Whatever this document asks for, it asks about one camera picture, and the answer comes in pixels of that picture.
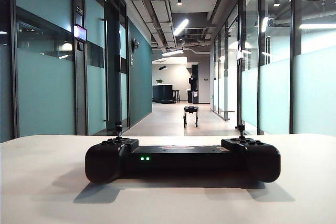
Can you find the black remote controller with joysticks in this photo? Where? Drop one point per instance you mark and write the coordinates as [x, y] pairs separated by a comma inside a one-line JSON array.
[[181, 159]]

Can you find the black quadruped robot dog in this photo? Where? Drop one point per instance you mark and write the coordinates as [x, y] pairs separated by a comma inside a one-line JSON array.
[[190, 113]]

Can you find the black door card reader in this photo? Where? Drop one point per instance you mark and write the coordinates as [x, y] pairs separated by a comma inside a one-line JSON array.
[[81, 46]]

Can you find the dark counter with white top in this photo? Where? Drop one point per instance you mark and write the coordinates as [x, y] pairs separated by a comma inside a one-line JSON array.
[[162, 93]]

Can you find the wooden bar stool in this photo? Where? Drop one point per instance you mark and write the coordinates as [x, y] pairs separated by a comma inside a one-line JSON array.
[[176, 95]]

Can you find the green potted plant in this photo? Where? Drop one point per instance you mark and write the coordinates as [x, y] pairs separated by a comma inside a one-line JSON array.
[[159, 81]]

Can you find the tall black cabinet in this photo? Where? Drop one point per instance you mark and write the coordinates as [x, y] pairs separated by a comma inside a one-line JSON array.
[[194, 82]]

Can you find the long linear ceiling light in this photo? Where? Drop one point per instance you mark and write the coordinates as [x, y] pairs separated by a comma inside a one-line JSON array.
[[172, 52], [181, 26]]

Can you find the lit room display panel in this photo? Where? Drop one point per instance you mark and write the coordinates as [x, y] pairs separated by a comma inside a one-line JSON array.
[[80, 33]]

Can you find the black room number sign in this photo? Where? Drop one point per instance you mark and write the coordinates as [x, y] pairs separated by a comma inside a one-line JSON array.
[[79, 11]]

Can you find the small white wall sign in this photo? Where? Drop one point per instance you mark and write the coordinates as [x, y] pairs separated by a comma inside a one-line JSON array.
[[131, 59]]

